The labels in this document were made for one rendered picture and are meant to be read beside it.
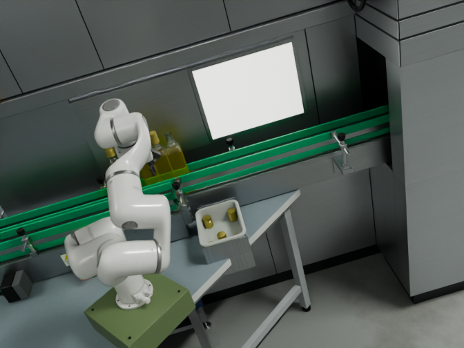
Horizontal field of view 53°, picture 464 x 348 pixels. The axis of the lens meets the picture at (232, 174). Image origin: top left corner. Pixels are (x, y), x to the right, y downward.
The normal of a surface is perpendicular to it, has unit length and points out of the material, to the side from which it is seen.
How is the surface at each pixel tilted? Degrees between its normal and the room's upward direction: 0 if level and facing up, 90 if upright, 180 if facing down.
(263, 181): 90
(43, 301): 0
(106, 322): 1
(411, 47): 90
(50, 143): 90
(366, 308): 0
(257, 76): 90
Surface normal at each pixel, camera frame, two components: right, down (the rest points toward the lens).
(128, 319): -0.23, -0.82
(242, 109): 0.15, 0.52
